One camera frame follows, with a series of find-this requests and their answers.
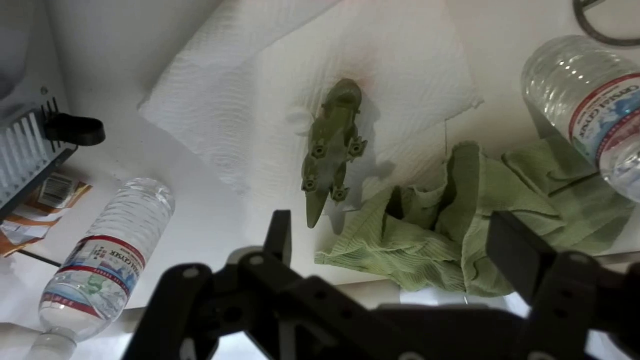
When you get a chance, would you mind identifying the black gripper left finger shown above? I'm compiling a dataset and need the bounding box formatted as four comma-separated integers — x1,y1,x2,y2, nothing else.
264,210,293,265

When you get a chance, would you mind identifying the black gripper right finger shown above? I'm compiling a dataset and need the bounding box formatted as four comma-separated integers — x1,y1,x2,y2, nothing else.
486,213,556,303

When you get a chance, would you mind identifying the green cloth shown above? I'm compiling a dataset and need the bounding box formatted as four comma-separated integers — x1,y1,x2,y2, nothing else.
317,138,634,297

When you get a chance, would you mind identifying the green toy dinosaur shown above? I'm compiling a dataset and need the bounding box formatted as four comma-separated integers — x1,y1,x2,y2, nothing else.
300,78,366,229

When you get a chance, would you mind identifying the water bottle near window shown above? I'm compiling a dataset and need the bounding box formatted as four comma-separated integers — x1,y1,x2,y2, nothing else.
27,178,177,360

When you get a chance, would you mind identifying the white paper towel sheet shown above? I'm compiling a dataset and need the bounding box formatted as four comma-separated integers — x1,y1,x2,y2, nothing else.
140,0,481,197

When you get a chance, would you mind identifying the water bottle front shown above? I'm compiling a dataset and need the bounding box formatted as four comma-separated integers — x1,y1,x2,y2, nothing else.
520,37,640,203

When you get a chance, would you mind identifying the orange snack packet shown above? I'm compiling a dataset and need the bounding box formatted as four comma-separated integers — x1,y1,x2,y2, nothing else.
0,173,92,257

